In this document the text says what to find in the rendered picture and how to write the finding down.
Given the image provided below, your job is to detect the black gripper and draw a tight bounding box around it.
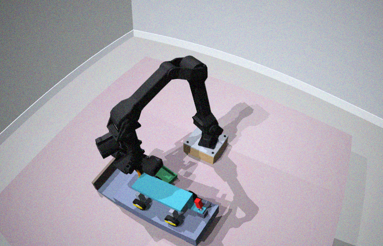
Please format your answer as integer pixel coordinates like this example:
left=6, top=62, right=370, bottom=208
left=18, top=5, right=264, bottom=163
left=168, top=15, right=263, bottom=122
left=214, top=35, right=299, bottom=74
left=111, top=140, right=164, bottom=177

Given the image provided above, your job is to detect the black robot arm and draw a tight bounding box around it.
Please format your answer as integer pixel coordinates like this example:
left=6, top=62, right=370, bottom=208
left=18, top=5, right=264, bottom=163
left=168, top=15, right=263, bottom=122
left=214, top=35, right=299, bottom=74
left=95, top=56, right=223, bottom=174

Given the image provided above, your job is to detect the red-headed metal pin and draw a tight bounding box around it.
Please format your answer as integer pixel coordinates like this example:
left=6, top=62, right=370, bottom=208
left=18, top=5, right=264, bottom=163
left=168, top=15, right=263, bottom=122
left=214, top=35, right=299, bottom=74
left=195, top=198, right=203, bottom=211

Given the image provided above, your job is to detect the green tray floor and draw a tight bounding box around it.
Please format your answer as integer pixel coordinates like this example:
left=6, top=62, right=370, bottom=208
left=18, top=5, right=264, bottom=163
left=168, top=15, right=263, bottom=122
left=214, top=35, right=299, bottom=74
left=155, top=167, right=174, bottom=183

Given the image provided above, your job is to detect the cyan wheeled trolley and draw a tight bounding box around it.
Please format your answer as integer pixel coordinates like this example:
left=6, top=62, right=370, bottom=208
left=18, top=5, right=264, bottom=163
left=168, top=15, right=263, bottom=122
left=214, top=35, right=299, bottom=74
left=132, top=172, right=206, bottom=227

